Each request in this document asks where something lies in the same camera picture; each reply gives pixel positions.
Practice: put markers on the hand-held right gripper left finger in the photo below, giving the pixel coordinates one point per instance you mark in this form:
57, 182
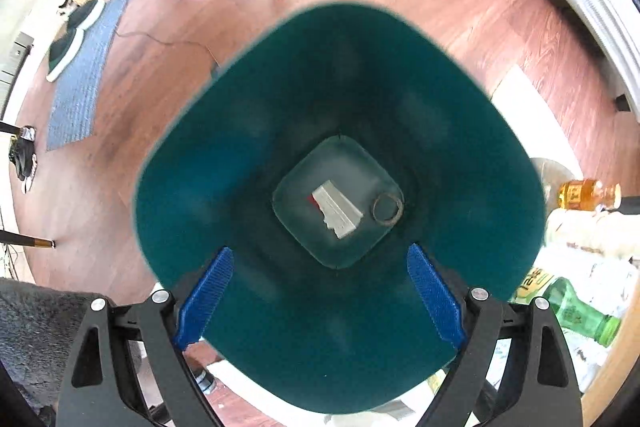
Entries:
205, 302

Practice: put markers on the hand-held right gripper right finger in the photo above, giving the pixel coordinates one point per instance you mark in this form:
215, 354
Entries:
435, 302

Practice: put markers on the dark green plastic bin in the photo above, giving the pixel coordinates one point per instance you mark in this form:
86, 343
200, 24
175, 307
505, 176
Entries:
300, 107

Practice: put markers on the folded ridged cardboard piece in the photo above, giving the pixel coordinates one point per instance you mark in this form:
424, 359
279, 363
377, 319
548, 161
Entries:
340, 212

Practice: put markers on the green glass bottle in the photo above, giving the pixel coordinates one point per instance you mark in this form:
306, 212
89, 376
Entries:
575, 307

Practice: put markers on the clear plastic bottle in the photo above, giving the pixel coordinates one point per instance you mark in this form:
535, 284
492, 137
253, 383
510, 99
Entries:
607, 269
586, 359

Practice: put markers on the white plastic bottle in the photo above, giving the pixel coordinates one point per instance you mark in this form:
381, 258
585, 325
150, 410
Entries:
580, 227

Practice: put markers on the clear plastic water bottles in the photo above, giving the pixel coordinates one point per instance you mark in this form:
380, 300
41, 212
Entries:
547, 172

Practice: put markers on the person's right leg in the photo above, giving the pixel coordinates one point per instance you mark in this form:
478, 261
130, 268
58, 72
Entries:
35, 332

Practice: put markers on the amber glass bottle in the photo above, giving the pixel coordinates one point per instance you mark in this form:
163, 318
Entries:
585, 195

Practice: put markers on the black gold-tipped chair leg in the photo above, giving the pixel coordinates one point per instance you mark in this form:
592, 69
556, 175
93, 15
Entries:
12, 128
25, 240

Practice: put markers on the white rug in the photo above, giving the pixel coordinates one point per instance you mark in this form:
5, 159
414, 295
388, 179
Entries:
535, 112

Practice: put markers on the black and white cloth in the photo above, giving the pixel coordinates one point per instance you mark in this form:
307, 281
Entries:
25, 162

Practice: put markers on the blue-grey striped floor mat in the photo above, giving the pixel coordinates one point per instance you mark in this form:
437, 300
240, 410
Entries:
80, 87

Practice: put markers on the dark green slipper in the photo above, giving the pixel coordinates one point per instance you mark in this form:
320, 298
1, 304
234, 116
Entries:
86, 14
62, 54

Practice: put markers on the white sofa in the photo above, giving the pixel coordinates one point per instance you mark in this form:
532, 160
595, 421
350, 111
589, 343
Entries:
595, 2

